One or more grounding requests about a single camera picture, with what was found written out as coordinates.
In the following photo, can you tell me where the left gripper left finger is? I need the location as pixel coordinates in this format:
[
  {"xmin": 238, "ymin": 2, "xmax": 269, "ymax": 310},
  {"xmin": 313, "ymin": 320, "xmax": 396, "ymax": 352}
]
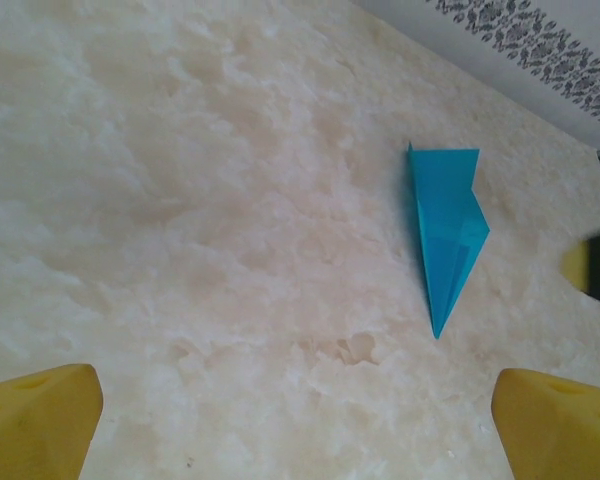
[{"xmin": 0, "ymin": 363, "xmax": 104, "ymax": 480}]

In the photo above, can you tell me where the blue paper sheet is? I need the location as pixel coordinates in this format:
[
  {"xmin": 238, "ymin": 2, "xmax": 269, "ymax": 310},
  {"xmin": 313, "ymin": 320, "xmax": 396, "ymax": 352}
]
[{"xmin": 406, "ymin": 141, "xmax": 492, "ymax": 341}]

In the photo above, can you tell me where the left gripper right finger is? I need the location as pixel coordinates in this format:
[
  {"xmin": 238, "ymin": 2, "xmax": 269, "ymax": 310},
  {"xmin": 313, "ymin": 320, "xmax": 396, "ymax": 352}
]
[{"xmin": 494, "ymin": 367, "xmax": 600, "ymax": 480}]

